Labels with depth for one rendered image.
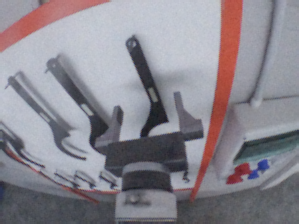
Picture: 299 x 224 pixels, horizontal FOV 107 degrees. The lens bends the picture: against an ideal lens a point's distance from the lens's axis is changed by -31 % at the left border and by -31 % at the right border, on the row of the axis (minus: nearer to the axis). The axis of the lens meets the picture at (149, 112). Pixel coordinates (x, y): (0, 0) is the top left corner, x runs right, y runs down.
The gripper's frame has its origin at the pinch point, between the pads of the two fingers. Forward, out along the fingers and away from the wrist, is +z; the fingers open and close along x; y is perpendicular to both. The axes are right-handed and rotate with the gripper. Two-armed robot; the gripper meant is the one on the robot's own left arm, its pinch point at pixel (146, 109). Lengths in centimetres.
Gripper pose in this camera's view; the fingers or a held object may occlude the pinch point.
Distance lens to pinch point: 32.9
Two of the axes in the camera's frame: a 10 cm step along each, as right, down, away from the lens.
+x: -9.5, 2.0, 2.2
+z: 0.0, -7.5, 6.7
